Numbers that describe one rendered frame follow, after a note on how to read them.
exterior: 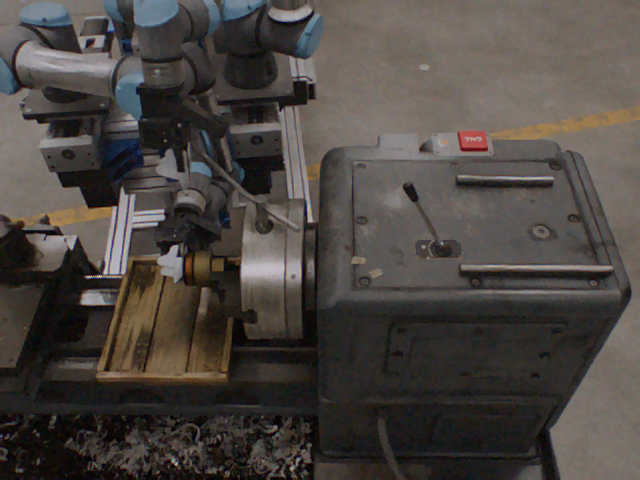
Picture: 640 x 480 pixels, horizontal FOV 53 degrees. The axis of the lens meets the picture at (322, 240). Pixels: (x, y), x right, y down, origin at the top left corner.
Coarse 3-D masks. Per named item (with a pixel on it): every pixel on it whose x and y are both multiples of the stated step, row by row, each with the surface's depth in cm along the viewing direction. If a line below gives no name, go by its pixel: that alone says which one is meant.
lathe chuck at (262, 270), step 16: (272, 208) 135; (256, 224) 132; (272, 224) 131; (256, 240) 129; (272, 240) 129; (256, 256) 128; (272, 256) 128; (240, 272) 128; (256, 272) 128; (272, 272) 128; (256, 288) 128; (272, 288) 128; (256, 304) 130; (272, 304) 129; (272, 320) 132; (256, 336) 137; (272, 336) 137
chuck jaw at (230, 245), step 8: (232, 208) 141; (240, 208) 141; (232, 216) 140; (240, 216) 140; (232, 224) 141; (240, 224) 140; (224, 232) 141; (232, 232) 141; (240, 232) 141; (216, 240) 144; (224, 240) 141; (232, 240) 141; (240, 240) 141; (216, 248) 141; (224, 248) 141; (232, 248) 141; (240, 248) 141
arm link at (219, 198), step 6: (210, 186) 170; (216, 192) 169; (222, 192) 170; (216, 198) 169; (222, 198) 170; (210, 204) 164; (216, 204) 168; (222, 204) 171; (204, 210) 164; (210, 210) 166; (216, 210) 169; (204, 216) 165; (210, 216) 167; (216, 222) 171
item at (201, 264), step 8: (184, 256) 142; (192, 256) 142; (200, 256) 141; (208, 256) 141; (216, 256) 143; (224, 256) 142; (184, 264) 141; (192, 264) 141; (200, 264) 140; (208, 264) 140; (216, 264) 141; (224, 264) 141; (184, 272) 140; (192, 272) 141; (200, 272) 140; (208, 272) 139; (184, 280) 141; (192, 280) 141; (200, 280) 141; (208, 280) 140
